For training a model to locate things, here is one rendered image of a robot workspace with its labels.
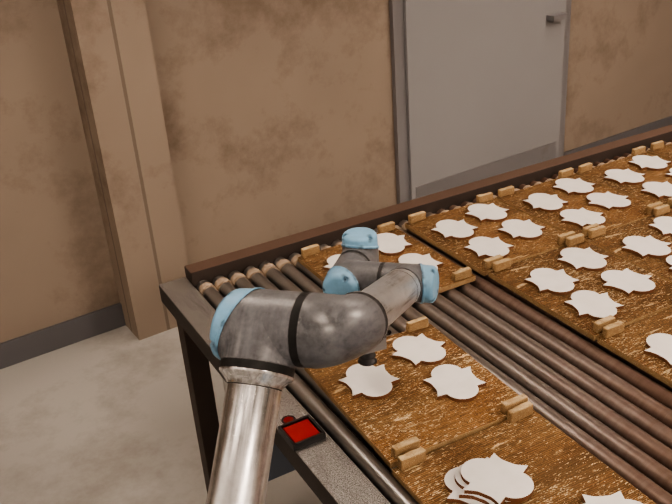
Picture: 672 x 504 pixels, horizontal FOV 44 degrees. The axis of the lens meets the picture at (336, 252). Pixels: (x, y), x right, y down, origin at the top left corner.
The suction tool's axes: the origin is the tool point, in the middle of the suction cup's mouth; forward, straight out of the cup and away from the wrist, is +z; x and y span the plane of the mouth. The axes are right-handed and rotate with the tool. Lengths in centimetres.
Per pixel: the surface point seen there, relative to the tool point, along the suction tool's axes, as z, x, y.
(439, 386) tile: 4.9, -13.2, -9.3
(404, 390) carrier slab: 5.9, -6.1, -6.1
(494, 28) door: -5, -186, 277
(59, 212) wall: 35, 64, 219
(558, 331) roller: 8, -52, 3
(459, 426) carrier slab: 5.9, -11.3, -22.5
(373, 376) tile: 4.9, -1.4, 0.5
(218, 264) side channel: 5, 19, 73
